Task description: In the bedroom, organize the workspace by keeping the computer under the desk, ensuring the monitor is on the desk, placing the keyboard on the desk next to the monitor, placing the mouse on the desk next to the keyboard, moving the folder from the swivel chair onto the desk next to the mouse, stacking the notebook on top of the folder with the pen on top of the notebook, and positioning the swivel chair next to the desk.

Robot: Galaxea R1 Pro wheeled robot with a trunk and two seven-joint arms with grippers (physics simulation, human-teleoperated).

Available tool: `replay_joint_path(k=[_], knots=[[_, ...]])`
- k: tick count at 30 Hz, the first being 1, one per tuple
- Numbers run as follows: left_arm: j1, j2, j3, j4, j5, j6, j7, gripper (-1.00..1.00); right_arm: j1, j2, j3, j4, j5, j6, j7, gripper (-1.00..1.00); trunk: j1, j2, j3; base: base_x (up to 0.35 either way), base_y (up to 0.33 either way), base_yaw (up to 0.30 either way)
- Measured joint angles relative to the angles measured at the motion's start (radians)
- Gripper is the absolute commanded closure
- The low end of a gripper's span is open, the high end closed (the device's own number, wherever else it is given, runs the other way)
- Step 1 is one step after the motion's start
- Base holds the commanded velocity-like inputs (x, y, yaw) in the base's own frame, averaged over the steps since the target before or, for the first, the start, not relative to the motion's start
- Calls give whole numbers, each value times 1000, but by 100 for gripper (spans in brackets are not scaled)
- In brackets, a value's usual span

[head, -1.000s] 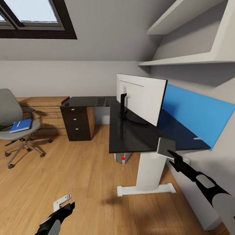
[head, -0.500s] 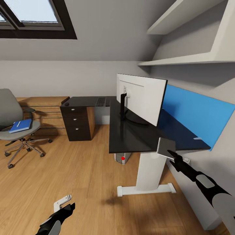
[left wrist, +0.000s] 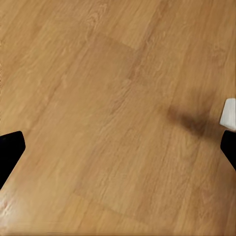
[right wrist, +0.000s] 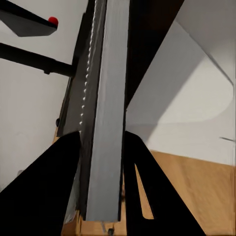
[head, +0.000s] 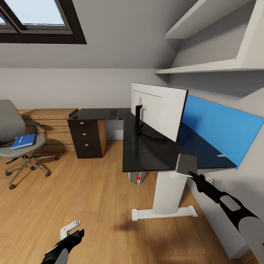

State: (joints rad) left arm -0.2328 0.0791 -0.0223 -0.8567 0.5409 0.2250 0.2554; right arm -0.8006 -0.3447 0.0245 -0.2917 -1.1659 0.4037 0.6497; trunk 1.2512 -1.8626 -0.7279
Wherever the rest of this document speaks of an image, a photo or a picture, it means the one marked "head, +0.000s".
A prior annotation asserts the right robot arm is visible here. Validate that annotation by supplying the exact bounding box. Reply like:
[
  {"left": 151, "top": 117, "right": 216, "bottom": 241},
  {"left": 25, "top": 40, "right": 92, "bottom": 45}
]
[{"left": 189, "top": 171, "right": 264, "bottom": 264}]

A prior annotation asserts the notebook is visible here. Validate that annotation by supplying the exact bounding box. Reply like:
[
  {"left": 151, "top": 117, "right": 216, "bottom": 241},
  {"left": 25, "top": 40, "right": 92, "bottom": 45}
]
[{"left": 175, "top": 153, "right": 198, "bottom": 177}]

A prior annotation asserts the folder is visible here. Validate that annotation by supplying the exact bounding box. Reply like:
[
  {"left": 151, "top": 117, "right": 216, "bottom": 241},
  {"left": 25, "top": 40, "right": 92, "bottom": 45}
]
[{"left": 10, "top": 133, "right": 35, "bottom": 150}]

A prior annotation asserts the keyboard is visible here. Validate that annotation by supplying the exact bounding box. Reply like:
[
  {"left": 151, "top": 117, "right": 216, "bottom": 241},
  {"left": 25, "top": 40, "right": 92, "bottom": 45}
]
[{"left": 107, "top": 110, "right": 120, "bottom": 121}]

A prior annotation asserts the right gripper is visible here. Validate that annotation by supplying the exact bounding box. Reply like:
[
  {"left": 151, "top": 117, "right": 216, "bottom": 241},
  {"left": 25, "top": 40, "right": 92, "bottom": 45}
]
[{"left": 189, "top": 171, "right": 214, "bottom": 195}]

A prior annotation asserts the swivel chair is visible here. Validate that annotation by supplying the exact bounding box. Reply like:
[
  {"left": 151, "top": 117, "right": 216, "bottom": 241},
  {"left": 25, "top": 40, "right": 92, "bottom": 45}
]
[{"left": 0, "top": 99, "right": 59, "bottom": 190}]

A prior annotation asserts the monitor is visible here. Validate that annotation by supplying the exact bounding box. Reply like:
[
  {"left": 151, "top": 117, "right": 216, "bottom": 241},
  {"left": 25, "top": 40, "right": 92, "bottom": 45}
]
[{"left": 131, "top": 82, "right": 188, "bottom": 142}]

